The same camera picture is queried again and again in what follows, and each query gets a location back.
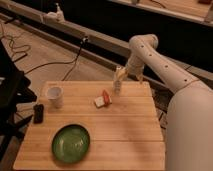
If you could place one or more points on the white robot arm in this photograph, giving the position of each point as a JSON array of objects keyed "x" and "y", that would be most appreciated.
[{"x": 189, "y": 133}]

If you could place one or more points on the white paper cup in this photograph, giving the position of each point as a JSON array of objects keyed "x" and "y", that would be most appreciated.
[{"x": 55, "y": 96}]

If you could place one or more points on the long wooden rail beam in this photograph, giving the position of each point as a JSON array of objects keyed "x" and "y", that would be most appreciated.
[{"x": 100, "y": 40}]

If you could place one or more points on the green ceramic bowl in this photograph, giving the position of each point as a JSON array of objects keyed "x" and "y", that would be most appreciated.
[{"x": 70, "y": 144}]

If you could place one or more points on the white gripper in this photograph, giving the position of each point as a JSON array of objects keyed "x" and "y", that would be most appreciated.
[{"x": 134, "y": 66}]

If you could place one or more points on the black chair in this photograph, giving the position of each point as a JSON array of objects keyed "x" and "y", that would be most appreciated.
[{"x": 14, "y": 89}]

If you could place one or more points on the black rectangular remote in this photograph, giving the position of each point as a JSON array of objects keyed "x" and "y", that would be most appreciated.
[{"x": 38, "y": 113}]

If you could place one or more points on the clear plastic bottle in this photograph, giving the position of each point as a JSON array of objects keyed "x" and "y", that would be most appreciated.
[{"x": 116, "y": 80}]

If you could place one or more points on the red and white carton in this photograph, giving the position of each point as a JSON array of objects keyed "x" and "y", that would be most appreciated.
[{"x": 103, "y": 100}]

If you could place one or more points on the white object on rail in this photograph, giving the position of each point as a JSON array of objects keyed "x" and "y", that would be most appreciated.
[{"x": 58, "y": 15}]

